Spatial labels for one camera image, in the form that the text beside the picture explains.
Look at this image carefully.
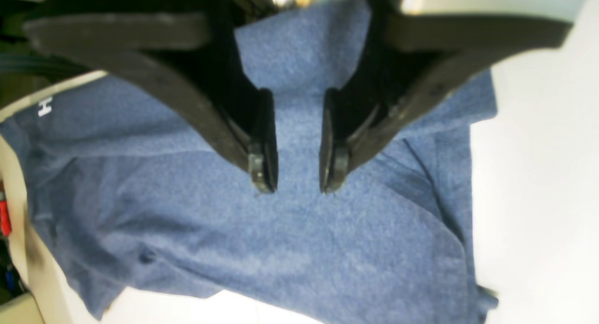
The blue t-shirt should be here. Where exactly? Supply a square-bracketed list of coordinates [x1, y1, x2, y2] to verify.
[1, 0, 498, 324]

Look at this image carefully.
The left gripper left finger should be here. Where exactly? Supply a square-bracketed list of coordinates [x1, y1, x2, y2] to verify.
[23, 0, 278, 193]

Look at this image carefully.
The orange handled screwdriver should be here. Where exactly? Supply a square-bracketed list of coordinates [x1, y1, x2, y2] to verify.
[0, 187, 12, 238]

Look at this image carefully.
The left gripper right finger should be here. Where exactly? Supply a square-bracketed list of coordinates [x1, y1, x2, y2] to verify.
[320, 0, 585, 194]

